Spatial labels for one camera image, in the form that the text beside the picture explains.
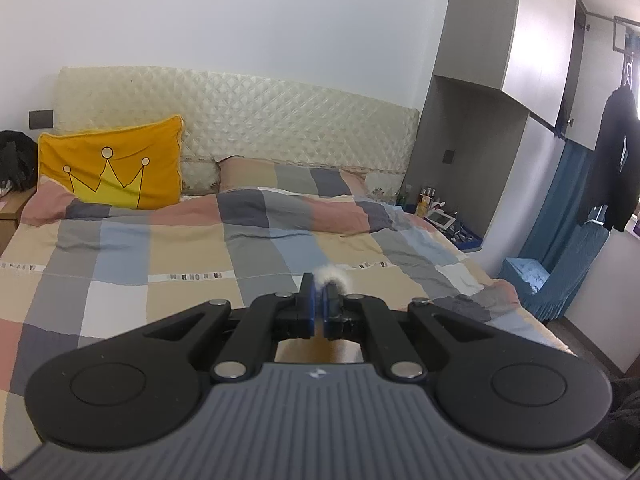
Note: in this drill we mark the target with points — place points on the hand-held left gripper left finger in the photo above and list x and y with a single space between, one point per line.
309 305

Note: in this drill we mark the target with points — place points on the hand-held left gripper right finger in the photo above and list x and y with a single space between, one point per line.
330 307

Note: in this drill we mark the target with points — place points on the white fuzzy sock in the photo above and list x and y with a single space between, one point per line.
331 277

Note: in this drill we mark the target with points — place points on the metal clothes rack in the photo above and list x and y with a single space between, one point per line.
617 35

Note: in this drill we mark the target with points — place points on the checkered pillow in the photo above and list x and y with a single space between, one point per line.
300 175

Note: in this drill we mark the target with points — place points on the blue tray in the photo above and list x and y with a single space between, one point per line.
467 240

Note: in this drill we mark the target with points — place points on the checkered duvet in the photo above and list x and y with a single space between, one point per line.
150 240

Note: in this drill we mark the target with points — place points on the cream quilted headboard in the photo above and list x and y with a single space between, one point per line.
250 105

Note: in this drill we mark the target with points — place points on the blue curtain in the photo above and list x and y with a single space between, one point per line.
565 220

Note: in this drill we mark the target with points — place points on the yellow crown pillow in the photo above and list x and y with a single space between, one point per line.
65 152

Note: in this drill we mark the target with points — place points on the wooden nightstand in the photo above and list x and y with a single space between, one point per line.
10 225

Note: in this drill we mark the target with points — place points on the dark cloth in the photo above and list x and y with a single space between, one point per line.
622 415

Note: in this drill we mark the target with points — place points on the black hanging garment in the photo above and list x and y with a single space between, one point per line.
617 160

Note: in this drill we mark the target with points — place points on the black bag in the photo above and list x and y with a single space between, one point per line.
15 160

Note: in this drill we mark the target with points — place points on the grey wardrobe cabinet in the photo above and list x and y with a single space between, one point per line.
535 35

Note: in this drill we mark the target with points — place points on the dark wall switch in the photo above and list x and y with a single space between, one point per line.
449 156
41 119

